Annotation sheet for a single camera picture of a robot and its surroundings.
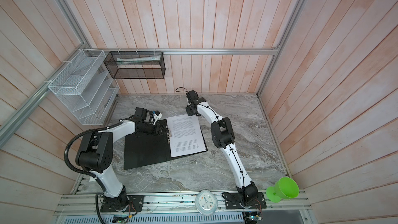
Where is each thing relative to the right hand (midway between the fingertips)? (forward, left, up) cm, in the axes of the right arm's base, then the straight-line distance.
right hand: (191, 110), depth 110 cm
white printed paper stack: (-20, +3, 0) cm, 20 cm away
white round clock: (-58, -10, +3) cm, 59 cm away
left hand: (-22, +15, +5) cm, 27 cm away
